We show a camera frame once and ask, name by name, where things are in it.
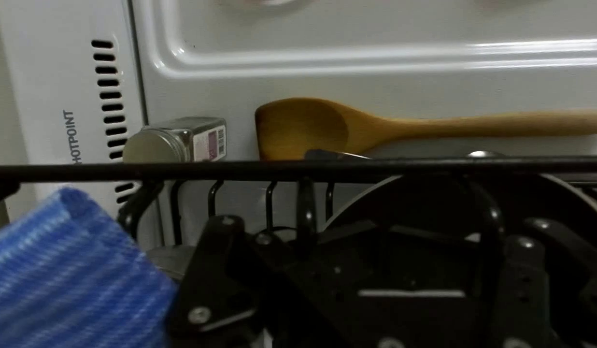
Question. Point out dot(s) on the black stove grate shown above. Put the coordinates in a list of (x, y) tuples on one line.
[(375, 168)]

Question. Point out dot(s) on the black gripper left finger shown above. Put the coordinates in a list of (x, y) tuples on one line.
[(232, 282)]

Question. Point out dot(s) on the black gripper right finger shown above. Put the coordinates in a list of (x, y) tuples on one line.
[(554, 290)]

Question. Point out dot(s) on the metal spice shaker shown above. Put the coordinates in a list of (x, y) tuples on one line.
[(174, 137)]

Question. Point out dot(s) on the blue striped cloth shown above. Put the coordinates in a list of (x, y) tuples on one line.
[(65, 276)]

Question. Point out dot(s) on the black round stove burner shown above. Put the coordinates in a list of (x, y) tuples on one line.
[(413, 199)]

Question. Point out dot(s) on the wooden spatula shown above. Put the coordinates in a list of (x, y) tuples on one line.
[(297, 127)]

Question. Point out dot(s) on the white stove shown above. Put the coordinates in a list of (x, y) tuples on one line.
[(375, 77)]

